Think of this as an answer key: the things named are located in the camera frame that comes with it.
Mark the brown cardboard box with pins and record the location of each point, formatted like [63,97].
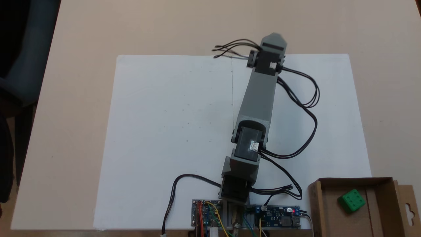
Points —
[329,217]

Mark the blue circuit board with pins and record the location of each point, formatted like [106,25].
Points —
[279,217]

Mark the green dice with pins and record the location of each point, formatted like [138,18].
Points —
[352,200]

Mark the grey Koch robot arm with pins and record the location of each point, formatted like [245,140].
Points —
[258,95]

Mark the dark chair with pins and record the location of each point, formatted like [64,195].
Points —
[19,65]

